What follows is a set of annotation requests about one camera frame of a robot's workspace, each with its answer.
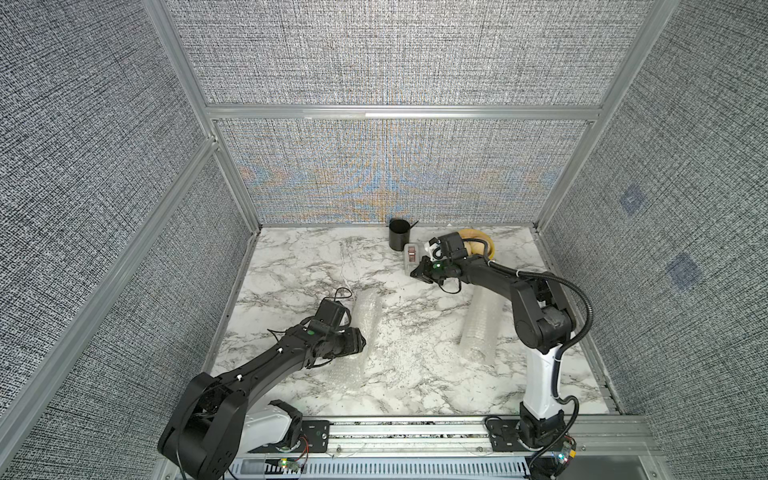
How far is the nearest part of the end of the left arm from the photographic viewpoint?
0.63m

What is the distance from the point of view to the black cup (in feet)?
3.57

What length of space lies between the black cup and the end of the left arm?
41 cm
